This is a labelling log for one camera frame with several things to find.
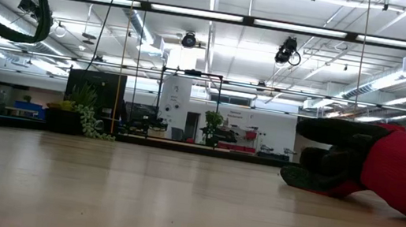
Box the silver ventilation duct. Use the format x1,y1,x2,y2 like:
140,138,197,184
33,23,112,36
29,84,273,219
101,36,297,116
77,0,162,47
341,42,406,109

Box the tall green potted plant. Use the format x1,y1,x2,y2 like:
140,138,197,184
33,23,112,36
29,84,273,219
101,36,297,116
198,109,226,150

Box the black overhead beam with lights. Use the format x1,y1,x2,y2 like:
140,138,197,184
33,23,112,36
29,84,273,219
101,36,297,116
43,0,406,51

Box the red storage bins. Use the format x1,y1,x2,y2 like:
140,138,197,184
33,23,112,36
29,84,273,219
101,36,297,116
217,126,259,154

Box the black tubular rig frame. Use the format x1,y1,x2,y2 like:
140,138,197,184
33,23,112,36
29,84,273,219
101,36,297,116
150,65,225,147

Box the large black screen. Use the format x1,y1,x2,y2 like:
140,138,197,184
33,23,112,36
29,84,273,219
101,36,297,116
60,66,129,135

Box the black overhead camera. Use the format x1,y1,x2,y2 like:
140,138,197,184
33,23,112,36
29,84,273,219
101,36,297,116
180,29,199,50

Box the red and black gardening glove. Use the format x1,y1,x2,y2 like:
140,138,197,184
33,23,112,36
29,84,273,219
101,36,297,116
274,109,406,223

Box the black camera with cable loop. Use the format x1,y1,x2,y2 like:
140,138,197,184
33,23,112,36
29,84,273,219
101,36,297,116
273,33,305,69

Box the black hanging cable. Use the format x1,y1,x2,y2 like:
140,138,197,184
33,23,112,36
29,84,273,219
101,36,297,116
84,0,124,75

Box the blue table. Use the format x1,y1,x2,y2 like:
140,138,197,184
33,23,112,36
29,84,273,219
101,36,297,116
3,98,46,121

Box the black ceiling spotlight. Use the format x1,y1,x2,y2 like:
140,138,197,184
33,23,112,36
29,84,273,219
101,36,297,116
15,0,46,23

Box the potted succulent plant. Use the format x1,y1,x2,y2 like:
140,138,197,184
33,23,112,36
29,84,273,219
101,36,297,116
41,77,125,143

